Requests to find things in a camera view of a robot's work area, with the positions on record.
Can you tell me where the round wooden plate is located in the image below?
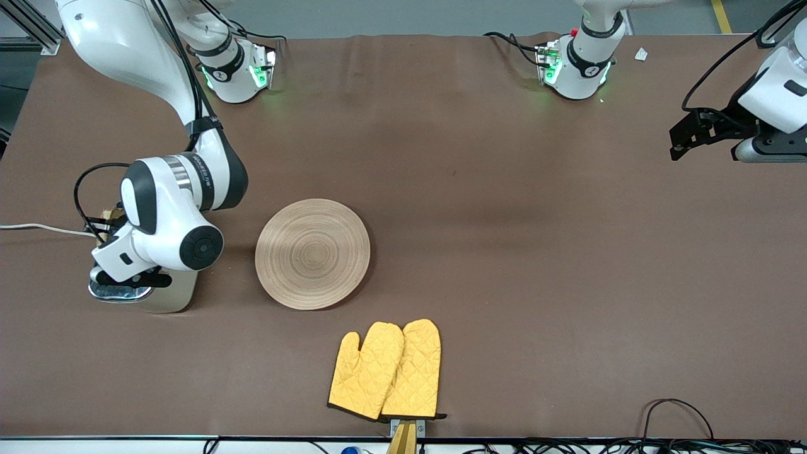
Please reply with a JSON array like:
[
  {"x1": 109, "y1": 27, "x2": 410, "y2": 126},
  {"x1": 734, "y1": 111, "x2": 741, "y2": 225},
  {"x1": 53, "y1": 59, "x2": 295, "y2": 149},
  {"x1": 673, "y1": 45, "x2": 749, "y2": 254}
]
[{"x1": 255, "y1": 199, "x2": 371, "y2": 311}]

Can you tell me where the beige chrome two-slot toaster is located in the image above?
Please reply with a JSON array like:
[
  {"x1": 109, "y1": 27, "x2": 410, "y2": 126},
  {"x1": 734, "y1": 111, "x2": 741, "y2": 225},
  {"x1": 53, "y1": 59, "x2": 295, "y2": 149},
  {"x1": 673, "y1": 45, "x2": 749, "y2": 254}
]
[{"x1": 88, "y1": 265, "x2": 197, "y2": 314}]

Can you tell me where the brown table cover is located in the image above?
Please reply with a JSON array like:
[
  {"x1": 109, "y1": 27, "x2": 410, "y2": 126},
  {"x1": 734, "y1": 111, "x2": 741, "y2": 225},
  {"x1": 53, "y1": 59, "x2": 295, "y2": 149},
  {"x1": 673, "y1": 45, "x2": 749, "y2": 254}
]
[{"x1": 0, "y1": 32, "x2": 807, "y2": 439}]

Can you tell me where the yellow quilted oven mitt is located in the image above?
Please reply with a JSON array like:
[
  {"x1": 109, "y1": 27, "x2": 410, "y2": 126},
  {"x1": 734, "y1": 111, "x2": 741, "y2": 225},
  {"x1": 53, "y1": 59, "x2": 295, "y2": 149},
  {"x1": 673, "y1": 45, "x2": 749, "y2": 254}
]
[
  {"x1": 380, "y1": 318, "x2": 448, "y2": 421},
  {"x1": 327, "y1": 322, "x2": 405, "y2": 422}
]

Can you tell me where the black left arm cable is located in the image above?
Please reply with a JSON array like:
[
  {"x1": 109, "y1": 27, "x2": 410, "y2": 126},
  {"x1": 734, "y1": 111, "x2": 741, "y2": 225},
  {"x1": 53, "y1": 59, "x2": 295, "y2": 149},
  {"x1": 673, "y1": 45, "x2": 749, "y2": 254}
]
[{"x1": 682, "y1": 0, "x2": 807, "y2": 114}]

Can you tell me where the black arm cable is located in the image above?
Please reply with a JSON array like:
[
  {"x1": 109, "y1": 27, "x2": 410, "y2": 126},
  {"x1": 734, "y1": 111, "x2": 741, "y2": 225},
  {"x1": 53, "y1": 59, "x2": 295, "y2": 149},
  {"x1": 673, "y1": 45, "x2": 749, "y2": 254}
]
[
  {"x1": 682, "y1": 0, "x2": 807, "y2": 114},
  {"x1": 74, "y1": 0, "x2": 212, "y2": 243}
]

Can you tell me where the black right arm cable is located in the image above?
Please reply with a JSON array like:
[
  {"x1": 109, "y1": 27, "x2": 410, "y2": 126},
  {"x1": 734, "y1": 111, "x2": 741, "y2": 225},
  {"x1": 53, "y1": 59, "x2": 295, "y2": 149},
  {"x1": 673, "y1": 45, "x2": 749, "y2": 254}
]
[{"x1": 74, "y1": 0, "x2": 212, "y2": 243}]

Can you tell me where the white toaster power cord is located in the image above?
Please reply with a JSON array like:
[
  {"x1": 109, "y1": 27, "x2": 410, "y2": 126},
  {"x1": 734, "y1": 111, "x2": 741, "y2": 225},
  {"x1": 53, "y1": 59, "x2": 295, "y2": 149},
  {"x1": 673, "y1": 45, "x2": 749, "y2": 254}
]
[{"x1": 0, "y1": 223, "x2": 98, "y2": 240}]

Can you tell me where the black base cable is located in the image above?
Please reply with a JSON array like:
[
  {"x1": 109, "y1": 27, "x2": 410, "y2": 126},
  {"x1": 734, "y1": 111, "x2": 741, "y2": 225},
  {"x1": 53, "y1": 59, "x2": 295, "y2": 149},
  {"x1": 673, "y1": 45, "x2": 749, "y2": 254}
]
[
  {"x1": 484, "y1": 31, "x2": 544, "y2": 67},
  {"x1": 214, "y1": 0, "x2": 287, "y2": 45}
]

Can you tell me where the aluminium frame profile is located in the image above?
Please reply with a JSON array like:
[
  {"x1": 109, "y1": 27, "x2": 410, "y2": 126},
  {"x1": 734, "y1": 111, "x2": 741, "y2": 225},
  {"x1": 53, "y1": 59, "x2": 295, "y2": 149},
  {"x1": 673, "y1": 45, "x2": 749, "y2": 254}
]
[{"x1": 0, "y1": 0, "x2": 62, "y2": 57}]

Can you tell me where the black looped cable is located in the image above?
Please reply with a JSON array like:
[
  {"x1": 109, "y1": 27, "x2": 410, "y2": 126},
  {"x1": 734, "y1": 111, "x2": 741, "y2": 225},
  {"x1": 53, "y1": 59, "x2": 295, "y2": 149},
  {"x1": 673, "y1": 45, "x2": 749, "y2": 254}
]
[{"x1": 641, "y1": 398, "x2": 715, "y2": 442}]

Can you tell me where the wooden stick metal bracket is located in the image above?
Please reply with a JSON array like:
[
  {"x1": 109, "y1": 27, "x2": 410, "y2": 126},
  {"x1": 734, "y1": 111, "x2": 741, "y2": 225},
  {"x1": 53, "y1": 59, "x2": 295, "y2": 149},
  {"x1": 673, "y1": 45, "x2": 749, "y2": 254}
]
[{"x1": 386, "y1": 418, "x2": 427, "y2": 454}]

